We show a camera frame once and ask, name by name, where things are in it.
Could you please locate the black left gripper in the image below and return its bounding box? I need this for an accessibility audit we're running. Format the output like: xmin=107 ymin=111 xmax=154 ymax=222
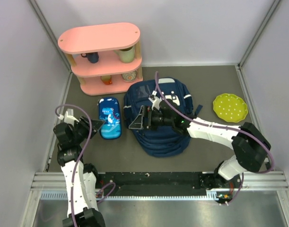
xmin=72 ymin=115 xmax=105 ymax=143

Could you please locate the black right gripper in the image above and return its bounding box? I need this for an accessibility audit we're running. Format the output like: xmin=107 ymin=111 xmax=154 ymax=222
xmin=130 ymin=106 xmax=174 ymax=131

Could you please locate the blue dinosaur pencil case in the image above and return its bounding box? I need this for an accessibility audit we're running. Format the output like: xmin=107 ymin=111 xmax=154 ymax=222
xmin=97 ymin=97 xmax=122 ymax=140

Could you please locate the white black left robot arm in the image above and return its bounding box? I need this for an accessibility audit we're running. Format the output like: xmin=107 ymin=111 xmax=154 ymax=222
xmin=53 ymin=117 xmax=105 ymax=227

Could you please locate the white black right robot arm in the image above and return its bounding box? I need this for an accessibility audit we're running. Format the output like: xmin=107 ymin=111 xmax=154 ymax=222
xmin=128 ymin=99 xmax=271 ymax=188

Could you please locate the orange cup on shelf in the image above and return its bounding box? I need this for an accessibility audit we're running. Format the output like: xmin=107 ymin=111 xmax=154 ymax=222
xmin=100 ymin=75 xmax=112 ymax=85

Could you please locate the patterned small bowl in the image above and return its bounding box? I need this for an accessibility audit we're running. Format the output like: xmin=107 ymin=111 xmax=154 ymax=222
xmin=121 ymin=70 xmax=137 ymax=82

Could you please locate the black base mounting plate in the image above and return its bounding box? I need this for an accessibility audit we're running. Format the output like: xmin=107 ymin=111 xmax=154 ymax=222
xmin=94 ymin=171 xmax=244 ymax=197

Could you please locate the pink three-tier shelf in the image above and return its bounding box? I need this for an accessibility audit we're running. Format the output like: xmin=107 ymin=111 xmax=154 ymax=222
xmin=58 ymin=22 xmax=143 ymax=96

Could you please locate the dark blue mug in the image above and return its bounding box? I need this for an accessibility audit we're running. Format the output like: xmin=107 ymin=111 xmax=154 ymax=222
xmin=81 ymin=52 xmax=99 ymax=63

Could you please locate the pale green cup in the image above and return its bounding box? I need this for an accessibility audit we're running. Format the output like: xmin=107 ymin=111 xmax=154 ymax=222
xmin=114 ymin=46 xmax=135 ymax=63

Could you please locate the green polka dot plate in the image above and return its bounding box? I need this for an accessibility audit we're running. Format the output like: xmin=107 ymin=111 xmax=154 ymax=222
xmin=212 ymin=93 xmax=248 ymax=123

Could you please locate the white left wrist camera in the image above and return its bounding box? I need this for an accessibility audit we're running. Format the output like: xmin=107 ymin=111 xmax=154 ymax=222
xmin=58 ymin=109 xmax=79 ymax=125

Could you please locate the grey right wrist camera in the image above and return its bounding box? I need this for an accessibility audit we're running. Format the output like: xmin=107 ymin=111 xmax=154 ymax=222
xmin=149 ymin=90 xmax=163 ymax=112

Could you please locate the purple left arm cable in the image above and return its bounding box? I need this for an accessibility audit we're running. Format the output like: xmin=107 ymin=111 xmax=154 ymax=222
xmin=54 ymin=104 xmax=116 ymax=227

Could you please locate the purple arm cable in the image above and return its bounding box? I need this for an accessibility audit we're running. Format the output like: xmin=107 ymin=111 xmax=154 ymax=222
xmin=154 ymin=70 xmax=275 ymax=204
xmin=54 ymin=104 xmax=116 ymax=227

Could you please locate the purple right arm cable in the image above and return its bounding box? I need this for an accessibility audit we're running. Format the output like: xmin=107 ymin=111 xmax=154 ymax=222
xmin=154 ymin=70 xmax=275 ymax=204

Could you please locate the aluminium frame rail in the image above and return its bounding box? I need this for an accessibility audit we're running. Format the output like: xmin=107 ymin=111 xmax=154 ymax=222
xmin=31 ymin=172 xmax=66 ymax=191

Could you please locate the grey slotted cable duct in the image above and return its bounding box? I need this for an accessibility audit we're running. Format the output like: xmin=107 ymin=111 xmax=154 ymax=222
xmin=40 ymin=190 xmax=218 ymax=201

